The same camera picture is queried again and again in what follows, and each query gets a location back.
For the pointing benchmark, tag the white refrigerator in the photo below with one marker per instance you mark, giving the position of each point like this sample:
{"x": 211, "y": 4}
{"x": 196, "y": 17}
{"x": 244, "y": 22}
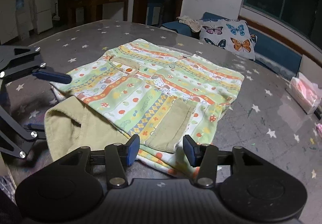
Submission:
{"x": 42, "y": 7}

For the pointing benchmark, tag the pink scrunchie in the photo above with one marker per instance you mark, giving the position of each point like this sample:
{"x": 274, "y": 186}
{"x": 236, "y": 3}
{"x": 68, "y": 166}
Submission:
{"x": 319, "y": 129}

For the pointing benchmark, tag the blue cabinet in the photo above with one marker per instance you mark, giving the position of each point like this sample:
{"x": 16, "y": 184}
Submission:
{"x": 154, "y": 11}

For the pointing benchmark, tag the white water dispenser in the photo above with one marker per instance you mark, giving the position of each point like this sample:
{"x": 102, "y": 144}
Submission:
{"x": 23, "y": 20}

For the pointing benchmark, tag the beige cushion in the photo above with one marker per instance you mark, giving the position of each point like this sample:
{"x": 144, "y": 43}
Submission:
{"x": 310, "y": 65}

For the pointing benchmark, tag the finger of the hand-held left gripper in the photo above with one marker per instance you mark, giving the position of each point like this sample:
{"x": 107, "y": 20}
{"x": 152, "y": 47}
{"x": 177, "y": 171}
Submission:
{"x": 55, "y": 76}
{"x": 36, "y": 132}

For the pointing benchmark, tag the butterfly print pillow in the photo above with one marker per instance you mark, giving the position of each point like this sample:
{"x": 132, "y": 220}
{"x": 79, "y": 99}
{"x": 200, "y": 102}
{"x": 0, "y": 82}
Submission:
{"x": 226, "y": 35}

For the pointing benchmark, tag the dark window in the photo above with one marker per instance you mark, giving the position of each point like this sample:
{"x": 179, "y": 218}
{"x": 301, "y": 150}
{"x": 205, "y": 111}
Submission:
{"x": 289, "y": 0}

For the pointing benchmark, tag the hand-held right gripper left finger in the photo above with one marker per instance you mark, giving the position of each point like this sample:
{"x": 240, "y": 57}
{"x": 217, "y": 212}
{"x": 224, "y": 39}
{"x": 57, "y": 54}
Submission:
{"x": 132, "y": 149}

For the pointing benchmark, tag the pink tissue pack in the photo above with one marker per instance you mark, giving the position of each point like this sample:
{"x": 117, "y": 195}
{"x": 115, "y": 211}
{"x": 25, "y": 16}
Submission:
{"x": 305, "y": 94}

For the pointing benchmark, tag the blue sofa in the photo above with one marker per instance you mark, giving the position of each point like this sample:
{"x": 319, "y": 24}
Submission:
{"x": 276, "y": 50}

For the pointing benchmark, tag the patterned green child's jacket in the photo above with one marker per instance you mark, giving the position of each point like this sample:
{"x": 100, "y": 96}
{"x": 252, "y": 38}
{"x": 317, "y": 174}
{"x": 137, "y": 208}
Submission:
{"x": 151, "y": 93}

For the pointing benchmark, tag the cream cloth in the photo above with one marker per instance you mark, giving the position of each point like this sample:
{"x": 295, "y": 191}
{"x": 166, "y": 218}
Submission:
{"x": 188, "y": 22}

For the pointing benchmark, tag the wooden side table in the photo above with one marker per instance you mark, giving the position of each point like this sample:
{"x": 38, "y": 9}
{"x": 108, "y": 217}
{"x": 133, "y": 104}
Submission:
{"x": 100, "y": 1}

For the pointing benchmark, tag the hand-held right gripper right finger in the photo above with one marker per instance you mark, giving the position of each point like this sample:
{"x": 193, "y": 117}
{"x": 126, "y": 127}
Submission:
{"x": 190, "y": 149}

